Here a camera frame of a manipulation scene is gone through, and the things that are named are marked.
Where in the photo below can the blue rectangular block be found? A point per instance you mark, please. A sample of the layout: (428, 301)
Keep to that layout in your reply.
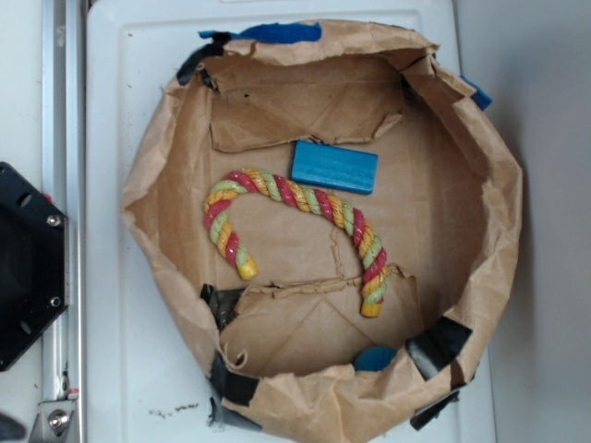
(333, 167)

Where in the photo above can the multicolour twisted rope toy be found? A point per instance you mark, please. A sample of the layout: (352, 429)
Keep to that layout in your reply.
(308, 199)

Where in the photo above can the blue foam piece top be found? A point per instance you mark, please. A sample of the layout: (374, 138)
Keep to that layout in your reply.
(276, 33)

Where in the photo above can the brown paper bag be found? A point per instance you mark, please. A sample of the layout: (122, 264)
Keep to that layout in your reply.
(446, 204)

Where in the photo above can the aluminium frame rail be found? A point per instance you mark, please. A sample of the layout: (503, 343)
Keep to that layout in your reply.
(61, 416)

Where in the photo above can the blue ball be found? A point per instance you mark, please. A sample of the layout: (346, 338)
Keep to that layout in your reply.
(375, 358)

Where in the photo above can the white plastic tray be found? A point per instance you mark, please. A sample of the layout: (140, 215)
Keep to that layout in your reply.
(142, 382)

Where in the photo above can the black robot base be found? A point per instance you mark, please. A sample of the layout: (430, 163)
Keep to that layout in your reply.
(33, 264)

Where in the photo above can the blue foam piece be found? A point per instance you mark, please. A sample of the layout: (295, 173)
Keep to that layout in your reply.
(276, 33)
(479, 97)

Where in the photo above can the blue foam piece right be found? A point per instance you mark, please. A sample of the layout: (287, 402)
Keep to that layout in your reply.
(479, 97)

